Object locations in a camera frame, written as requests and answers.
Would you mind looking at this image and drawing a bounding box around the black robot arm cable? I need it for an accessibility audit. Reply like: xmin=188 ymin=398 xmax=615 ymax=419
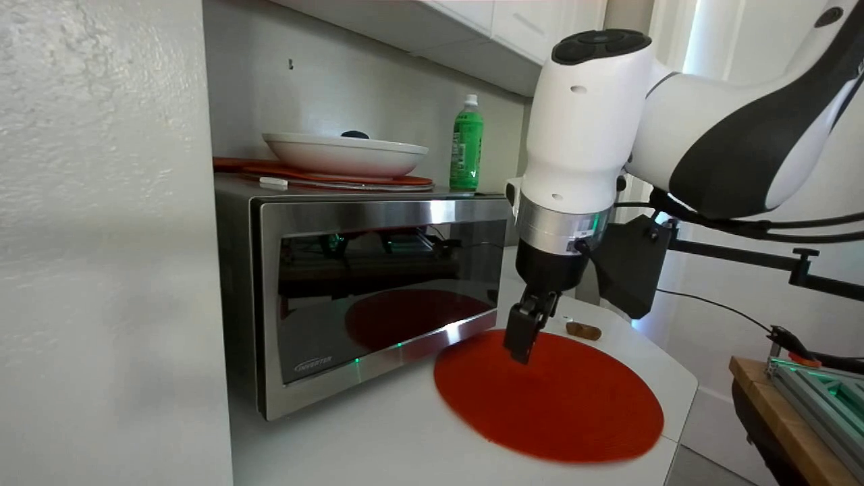
xmin=613 ymin=174 xmax=864 ymax=248

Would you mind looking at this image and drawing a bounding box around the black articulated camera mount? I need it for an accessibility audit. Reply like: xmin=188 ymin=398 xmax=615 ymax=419
xmin=669 ymin=234 xmax=864 ymax=305

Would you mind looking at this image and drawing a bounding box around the red flat tray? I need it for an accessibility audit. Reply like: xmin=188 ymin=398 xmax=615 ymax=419
xmin=213 ymin=153 xmax=437 ymax=194

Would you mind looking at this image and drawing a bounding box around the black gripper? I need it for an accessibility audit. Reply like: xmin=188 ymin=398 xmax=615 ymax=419
xmin=501 ymin=234 xmax=595 ymax=367

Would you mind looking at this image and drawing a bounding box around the thin black camera cable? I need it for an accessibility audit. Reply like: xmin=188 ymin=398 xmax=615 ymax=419
xmin=655 ymin=286 xmax=778 ymax=335

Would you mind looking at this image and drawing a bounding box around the white shallow bowl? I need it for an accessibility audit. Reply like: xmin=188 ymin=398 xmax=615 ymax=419
xmin=258 ymin=130 xmax=431 ymax=178

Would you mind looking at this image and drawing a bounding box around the green plastic rack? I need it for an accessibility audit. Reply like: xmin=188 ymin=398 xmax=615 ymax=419
xmin=765 ymin=351 xmax=864 ymax=473

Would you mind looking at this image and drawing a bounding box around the red round plate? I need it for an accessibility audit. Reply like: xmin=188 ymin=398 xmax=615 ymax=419
xmin=431 ymin=325 xmax=666 ymax=466

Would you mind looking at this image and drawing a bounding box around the wooden side table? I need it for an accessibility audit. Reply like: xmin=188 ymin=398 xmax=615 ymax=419
xmin=727 ymin=354 xmax=862 ymax=486

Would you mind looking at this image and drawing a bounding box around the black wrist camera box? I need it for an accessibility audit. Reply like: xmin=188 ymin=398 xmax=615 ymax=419
xmin=589 ymin=212 xmax=680 ymax=321

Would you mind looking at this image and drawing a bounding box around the small brown block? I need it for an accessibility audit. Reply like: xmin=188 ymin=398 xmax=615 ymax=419
xmin=565 ymin=317 xmax=605 ymax=343

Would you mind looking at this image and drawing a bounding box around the stainless steel microwave oven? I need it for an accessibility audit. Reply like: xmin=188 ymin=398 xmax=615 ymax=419
xmin=213 ymin=169 xmax=514 ymax=424

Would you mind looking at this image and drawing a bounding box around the black cable clamp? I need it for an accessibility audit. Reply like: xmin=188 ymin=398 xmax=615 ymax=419
xmin=767 ymin=321 xmax=864 ymax=377

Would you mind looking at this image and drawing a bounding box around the green plastic bottle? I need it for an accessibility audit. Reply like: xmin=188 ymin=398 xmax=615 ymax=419
xmin=449 ymin=91 xmax=485 ymax=194

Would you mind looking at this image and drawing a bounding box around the white wall cabinet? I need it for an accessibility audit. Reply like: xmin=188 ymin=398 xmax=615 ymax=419
xmin=273 ymin=0 xmax=609 ymax=103

